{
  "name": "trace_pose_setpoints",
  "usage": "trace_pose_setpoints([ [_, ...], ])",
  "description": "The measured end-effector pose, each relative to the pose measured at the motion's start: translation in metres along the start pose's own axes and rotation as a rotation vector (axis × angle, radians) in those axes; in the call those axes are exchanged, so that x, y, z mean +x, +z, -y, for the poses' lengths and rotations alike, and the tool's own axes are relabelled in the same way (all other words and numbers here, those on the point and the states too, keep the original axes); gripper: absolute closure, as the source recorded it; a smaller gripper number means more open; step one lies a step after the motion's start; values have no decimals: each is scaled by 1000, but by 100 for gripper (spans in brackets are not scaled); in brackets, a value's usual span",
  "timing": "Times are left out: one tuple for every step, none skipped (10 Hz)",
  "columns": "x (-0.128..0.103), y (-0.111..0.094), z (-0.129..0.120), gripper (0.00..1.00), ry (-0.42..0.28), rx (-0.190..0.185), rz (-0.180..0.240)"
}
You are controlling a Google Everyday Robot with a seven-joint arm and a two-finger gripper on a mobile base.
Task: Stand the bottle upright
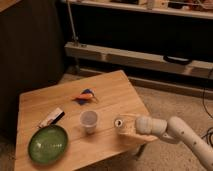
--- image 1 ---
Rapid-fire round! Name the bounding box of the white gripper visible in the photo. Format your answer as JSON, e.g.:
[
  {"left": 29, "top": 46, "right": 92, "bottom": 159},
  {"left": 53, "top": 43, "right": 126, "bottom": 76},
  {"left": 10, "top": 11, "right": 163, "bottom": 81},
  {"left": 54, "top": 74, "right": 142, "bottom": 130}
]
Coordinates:
[{"left": 114, "top": 114, "right": 137, "bottom": 135}]

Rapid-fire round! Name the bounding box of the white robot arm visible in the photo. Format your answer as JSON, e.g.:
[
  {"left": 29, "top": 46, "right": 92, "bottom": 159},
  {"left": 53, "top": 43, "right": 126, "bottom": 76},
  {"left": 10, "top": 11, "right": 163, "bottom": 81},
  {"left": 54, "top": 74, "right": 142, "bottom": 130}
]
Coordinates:
[{"left": 114, "top": 114, "right": 213, "bottom": 171}]

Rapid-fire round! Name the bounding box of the metal pole stand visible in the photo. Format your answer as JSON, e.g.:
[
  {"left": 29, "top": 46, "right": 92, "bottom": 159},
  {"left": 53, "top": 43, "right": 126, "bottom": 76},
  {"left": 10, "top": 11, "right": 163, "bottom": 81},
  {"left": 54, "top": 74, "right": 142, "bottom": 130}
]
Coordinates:
[{"left": 65, "top": 0, "right": 84, "bottom": 74}]

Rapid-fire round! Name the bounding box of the wooden table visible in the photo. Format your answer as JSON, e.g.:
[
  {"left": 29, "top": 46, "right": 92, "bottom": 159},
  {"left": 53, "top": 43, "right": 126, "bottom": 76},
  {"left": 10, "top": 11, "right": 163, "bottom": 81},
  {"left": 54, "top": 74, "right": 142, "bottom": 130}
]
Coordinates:
[{"left": 14, "top": 70, "right": 148, "bottom": 171}]

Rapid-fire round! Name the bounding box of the orange and blue toy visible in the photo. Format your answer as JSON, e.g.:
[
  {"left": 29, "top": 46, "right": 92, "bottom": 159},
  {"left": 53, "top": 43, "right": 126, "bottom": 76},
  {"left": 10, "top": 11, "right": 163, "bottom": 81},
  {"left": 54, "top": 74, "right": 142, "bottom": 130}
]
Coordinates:
[{"left": 73, "top": 89, "right": 98, "bottom": 105}]

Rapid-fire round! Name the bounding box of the green round plate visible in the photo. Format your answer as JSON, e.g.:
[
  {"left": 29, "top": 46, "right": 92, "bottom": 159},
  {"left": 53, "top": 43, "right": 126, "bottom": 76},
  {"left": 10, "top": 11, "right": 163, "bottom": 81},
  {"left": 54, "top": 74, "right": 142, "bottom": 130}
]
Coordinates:
[{"left": 28, "top": 125, "right": 68, "bottom": 165}]

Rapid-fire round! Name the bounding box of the white shelf unit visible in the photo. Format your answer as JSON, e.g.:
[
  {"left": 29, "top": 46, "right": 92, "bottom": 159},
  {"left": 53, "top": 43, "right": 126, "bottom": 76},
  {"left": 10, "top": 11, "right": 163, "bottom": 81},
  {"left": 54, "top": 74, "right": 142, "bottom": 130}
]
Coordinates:
[{"left": 70, "top": 0, "right": 213, "bottom": 98}]

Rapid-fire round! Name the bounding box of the black handle on shelf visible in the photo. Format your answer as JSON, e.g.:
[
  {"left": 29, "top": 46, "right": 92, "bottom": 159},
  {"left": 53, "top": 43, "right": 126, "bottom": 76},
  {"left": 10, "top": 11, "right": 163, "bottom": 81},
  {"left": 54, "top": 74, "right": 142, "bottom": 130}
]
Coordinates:
[{"left": 163, "top": 55, "right": 193, "bottom": 65}]

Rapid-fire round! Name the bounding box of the black cable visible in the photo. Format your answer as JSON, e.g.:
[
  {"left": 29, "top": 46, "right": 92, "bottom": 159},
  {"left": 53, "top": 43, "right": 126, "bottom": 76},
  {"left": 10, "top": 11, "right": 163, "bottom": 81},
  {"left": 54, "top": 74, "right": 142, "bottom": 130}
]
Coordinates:
[{"left": 200, "top": 68, "right": 213, "bottom": 141}]

